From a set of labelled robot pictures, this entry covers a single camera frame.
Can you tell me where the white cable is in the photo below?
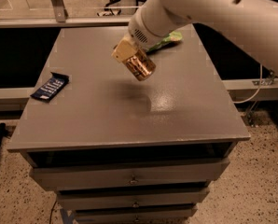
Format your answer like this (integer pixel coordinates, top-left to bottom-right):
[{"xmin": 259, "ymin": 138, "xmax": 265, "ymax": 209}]
[{"xmin": 232, "ymin": 63, "xmax": 264, "ymax": 105}]

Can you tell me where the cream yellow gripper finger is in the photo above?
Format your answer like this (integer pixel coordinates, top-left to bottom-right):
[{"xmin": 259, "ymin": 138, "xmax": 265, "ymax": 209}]
[{"xmin": 112, "ymin": 36, "xmax": 139, "ymax": 63}]

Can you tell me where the blue snack wrapper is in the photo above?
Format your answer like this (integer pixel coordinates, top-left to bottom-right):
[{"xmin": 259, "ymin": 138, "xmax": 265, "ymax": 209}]
[{"xmin": 31, "ymin": 72, "xmax": 69, "ymax": 102}]

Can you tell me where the grey drawer cabinet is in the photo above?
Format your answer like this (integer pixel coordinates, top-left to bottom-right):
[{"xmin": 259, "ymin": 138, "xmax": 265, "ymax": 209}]
[{"xmin": 7, "ymin": 23, "xmax": 251, "ymax": 224}]

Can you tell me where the orange soda can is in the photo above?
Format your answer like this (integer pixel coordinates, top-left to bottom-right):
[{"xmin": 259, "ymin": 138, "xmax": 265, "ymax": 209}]
[{"xmin": 123, "ymin": 49, "xmax": 156, "ymax": 81}]

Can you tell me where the middle grey drawer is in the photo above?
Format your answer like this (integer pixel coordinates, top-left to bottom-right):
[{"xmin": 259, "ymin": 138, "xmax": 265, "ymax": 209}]
[{"xmin": 57, "ymin": 188, "xmax": 209, "ymax": 210}]

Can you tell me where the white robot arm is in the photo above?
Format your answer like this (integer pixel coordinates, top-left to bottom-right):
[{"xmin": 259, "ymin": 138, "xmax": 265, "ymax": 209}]
[{"xmin": 112, "ymin": 0, "xmax": 278, "ymax": 76}]

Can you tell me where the bottom grey drawer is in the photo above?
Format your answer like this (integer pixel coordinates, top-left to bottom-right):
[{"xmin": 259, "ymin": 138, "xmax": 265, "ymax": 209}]
[{"xmin": 75, "ymin": 204, "xmax": 197, "ymax": 224}]

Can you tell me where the grey drawer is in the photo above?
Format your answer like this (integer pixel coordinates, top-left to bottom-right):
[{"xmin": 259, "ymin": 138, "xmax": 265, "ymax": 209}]
[
  {"xmin": 30, "ymin": 158, "xmax": 229, "ymax": 191},
  {"xmin": 75, "ymin": 204, "xmax": 197, "ymax": 224},
  {"xmin": 57, "ymin": 188, "xmax": 209, "ymax": 210}
]

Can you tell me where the top grey drawer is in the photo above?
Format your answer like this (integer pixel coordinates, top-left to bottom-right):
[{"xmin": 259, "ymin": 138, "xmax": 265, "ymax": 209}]
[{"xmin": 30, "ymin": 158, "xmax": 229, "ymax": 191}]

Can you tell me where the green chip bag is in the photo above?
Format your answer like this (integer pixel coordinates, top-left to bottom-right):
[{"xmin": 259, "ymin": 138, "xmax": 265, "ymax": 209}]
[{"xmin": 147, "ymin": 31, "xmax": 183, "ymax": 52}]

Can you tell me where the grey metal railing frame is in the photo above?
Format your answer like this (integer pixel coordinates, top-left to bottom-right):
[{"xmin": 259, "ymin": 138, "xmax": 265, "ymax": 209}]
[{"xmin": 0, "ymin": 0, "xmax": 278, "ymax": 29}]

